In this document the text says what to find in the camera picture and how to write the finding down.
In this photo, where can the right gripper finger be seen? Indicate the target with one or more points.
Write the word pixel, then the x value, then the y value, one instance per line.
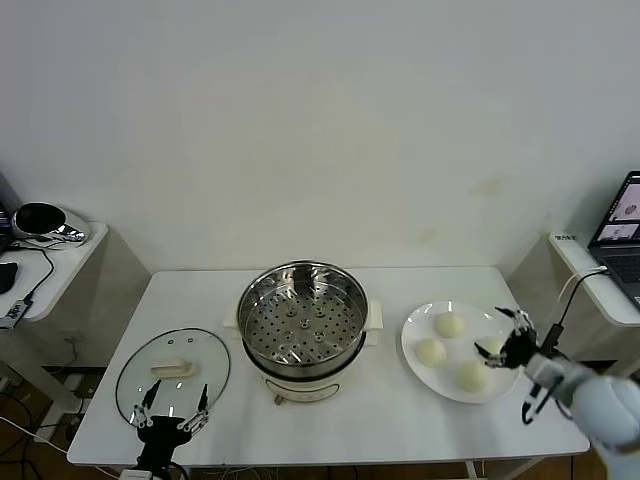
pixel 521 322
pixel 492 360

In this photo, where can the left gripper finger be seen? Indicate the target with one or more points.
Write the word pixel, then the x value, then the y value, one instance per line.
pixel 145 407
pixel 202 405

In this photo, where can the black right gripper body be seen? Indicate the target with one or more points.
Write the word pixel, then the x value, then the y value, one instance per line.
pixel 519 351

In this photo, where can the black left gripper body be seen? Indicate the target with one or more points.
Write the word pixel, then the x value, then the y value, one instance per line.
pixel 162 435

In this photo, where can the white steamed baozi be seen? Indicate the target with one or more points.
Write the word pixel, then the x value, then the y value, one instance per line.
pixel 449 325
pixel 470 376
pixel 492 344
pixel 431 352

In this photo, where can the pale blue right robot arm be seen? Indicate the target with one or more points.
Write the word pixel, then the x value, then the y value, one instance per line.
pixel 605 415

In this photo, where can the perforated steel steamer basket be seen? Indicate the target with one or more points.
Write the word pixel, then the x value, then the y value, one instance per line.
pixel 280 320

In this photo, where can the white round plate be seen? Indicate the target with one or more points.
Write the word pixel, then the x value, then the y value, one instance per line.
pixel 422 325

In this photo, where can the white side table with laptop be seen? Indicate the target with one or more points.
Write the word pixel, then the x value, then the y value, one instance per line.
pixel 570 255

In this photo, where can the white label with black text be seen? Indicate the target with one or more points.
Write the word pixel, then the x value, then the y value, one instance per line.
pixel 565 237

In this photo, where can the cream electric cooking pot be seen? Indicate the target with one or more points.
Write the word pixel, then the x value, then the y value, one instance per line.
pixel 300 389

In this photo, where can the dark grey open laptop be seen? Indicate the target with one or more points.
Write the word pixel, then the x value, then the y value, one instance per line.
pixel 617 260

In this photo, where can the grey usb adapter box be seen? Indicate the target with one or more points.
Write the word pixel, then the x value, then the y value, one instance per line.
pixel 12 312

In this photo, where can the white side table with headset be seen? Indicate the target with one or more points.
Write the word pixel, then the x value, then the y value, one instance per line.
pixel 75 260

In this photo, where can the black computer mouse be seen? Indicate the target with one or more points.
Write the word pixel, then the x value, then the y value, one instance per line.
pixel 6 277

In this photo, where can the chrome rounded headset device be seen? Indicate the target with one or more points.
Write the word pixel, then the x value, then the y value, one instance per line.
pixel 40 220

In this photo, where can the dark monitor edge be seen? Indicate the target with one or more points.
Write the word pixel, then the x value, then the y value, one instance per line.
pixel 3 215

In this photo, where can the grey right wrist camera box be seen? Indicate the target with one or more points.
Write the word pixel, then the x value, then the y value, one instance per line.
pixel 546 374

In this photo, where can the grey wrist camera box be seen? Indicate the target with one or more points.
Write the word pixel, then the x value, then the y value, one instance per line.
pixel 137 475
pixel 546 374

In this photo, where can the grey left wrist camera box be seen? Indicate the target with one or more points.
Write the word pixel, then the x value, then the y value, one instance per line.
pixel 137 475

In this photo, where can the white wall power outlet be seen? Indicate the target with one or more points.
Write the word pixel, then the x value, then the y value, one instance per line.
pixel 71 340

